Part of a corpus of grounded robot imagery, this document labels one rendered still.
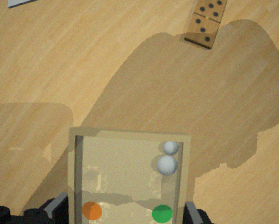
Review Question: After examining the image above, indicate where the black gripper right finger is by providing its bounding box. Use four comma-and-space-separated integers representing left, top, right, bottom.
182, 202, 215, 224

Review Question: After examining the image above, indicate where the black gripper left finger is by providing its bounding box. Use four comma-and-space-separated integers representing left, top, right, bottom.
0, 192, 69, 224

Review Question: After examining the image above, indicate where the tan wooden domino tile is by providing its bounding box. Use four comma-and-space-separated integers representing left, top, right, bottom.
184, 0, 227, 50

